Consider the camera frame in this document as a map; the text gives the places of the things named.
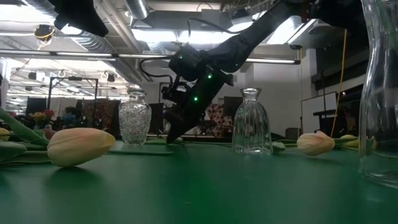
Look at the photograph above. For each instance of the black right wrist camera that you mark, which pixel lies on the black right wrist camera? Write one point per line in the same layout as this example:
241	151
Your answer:
171	93

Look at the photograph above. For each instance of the white tulip long stem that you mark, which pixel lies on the white tulip long stem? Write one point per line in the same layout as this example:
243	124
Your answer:
349	142

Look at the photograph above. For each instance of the red floral backdrop cloth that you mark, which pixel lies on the red floral backdrop cloth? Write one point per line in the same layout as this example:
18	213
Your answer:
217	119

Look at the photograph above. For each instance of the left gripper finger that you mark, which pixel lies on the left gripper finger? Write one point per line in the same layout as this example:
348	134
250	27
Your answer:
93	20

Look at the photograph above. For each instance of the black monitor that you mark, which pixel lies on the black monitor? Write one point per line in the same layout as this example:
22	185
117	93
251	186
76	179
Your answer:
231	104

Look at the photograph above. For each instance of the green table mat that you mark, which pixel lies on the green table mat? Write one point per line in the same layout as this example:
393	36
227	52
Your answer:
199	193

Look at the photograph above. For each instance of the gray bin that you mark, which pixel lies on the gray bin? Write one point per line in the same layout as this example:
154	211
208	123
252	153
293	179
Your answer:
292	133

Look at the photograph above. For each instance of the dark patterned backdrop cloth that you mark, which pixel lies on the dark patterned backdrop cloth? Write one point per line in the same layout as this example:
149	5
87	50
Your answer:
102	115

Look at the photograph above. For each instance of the short silver air duct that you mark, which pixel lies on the short silver air duct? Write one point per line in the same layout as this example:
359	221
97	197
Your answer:
136	7

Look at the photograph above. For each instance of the long ceiling light bar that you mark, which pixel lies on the long ceiling light bar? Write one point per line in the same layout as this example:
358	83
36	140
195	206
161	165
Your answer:
77	54

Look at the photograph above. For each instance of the white artificial tulip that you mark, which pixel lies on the white artificial tulip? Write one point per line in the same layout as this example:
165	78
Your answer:
314	143
81	149

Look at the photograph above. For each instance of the cut-pattern clear glass vase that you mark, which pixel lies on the cut-pattern clear glass vase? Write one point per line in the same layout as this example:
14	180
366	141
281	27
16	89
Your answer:
134	121

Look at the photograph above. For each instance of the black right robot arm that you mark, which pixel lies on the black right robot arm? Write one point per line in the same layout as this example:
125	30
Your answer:
248	40

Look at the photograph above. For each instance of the long silver air duct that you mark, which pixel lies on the long silver air duct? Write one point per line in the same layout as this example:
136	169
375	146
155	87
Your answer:
90	40

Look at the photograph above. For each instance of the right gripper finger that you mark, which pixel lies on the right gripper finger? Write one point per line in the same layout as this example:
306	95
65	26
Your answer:
189	127
175	124

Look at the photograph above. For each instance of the black panel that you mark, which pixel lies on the black panel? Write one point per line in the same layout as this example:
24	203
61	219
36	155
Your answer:
35	105

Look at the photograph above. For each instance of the tall smooth glass vase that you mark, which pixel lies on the tall smooth glass vase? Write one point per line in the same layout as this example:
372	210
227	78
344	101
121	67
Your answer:
379	124

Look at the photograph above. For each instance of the black metal rig frame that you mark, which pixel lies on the black metal rig frame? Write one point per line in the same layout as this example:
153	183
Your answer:
74	78

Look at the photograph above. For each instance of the black dome ceiling camera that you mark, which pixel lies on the black dome ceiling camera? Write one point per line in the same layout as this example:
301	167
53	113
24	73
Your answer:
295	47

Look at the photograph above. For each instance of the ribbed bell-shaped glass vase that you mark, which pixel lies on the ribbed bell-shaped glass vase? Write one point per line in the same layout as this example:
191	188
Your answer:
252	127

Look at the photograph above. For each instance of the whiteboard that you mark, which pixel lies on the whiteboard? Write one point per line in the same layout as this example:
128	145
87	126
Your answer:
314	115

